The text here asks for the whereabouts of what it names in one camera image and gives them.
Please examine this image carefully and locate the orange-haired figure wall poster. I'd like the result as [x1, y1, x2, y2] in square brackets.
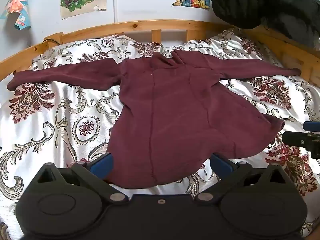
[0, 0, 32, 30]

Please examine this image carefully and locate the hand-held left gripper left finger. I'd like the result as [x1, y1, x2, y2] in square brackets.
[35, 152, 129, 204]

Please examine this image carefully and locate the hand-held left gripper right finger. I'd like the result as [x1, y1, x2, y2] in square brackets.
[196, 152, 286, 203]

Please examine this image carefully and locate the maroon long-sleeved top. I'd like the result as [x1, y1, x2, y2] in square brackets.
[7, 50, 300, 189]

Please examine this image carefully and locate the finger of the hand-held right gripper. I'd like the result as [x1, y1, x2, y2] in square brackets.
[303, 121, 320, 132]
[282, 131, 320, 159]

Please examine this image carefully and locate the wooden bed frame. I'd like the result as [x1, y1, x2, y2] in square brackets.
[0, 19, 320, 85]

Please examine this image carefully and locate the black puffer jacket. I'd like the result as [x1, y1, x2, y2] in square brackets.
[211, 0, 320, 48]

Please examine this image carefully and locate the white wall pipe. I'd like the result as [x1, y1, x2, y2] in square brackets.
[112, 0, 119, 23]

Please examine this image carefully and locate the white floral satin blanket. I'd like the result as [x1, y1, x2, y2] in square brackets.
[0, 29, 320, 240]

